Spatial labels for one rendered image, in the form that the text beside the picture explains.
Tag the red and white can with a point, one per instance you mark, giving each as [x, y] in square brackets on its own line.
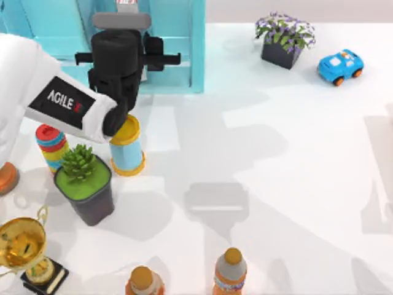
[126, 6]

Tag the pale grey rounded box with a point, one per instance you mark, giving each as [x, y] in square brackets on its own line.
[122, 21]

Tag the light blue rack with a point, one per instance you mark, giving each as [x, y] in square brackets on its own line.
[181, 46]

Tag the yellow and blue can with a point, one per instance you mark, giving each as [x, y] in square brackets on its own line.
[127, 153]

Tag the stack of coloured rings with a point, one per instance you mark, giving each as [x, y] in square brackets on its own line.
[50, 147]

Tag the green plant in dark pot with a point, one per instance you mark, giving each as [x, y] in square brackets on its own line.
[87, 193]

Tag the purple flowers in black pot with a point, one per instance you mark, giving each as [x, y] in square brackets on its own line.
[284, 43]

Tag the orange round object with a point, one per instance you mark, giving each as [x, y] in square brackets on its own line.
[6, 178]

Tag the gold trophy on black base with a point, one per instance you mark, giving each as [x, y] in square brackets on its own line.
[21, 242]

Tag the blue toy car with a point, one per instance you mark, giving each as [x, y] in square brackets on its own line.
[339, 66]

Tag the orange bottle with orange cap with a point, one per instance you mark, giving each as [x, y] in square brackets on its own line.
[143, 282]
[230, 273]

